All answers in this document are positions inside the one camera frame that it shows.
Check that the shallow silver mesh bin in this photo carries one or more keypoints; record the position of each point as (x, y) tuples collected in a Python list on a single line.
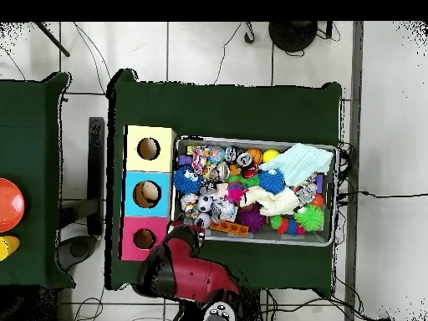
[(301, 238)]

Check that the orange plastic bowl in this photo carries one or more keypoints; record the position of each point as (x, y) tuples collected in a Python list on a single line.
[(11, 205)]

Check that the green spiky ball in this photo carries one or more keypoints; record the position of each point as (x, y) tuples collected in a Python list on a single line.
[(309, 217)]

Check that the yellow ball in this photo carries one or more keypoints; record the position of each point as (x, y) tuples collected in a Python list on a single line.
[(271, 155)]

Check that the orange toy basketball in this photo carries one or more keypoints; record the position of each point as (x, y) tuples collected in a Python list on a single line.
[(255, 155)]

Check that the cream waffle cloth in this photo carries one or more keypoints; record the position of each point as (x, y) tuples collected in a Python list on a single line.
[(274, 200)]

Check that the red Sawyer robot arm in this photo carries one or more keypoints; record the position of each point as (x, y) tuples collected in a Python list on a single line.
[(197, 274)]

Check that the black upright panel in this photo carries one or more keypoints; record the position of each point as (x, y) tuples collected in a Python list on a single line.
[(96, 167)]

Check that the blue spiky ball with eyes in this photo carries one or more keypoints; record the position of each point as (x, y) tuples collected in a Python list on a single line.
[(185, 182)]

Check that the wooden box with three holes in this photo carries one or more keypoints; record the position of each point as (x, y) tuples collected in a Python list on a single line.
[(147, 197)]

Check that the black round stand base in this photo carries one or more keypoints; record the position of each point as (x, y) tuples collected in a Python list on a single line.
[(292, 35)]

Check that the yellow plastic toy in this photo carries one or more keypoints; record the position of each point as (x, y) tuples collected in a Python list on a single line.
[(8, 246)]

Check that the orange plastic block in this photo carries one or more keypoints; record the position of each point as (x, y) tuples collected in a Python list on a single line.
[(229, 229)]

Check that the white baseball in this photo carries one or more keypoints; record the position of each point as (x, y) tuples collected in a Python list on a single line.
[(204, 218)]

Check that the black and white soccer ball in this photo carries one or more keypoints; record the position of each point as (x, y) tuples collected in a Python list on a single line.
[(204, 203)]

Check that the black rod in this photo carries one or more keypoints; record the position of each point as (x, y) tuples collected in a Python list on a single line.
[(53, 40)]

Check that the light blue waffle cloth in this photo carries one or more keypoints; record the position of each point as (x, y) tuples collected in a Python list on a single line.
[(297, 162)]

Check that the dark green tablecloth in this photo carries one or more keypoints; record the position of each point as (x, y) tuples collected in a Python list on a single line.
[(30, 100), (217, 110)]

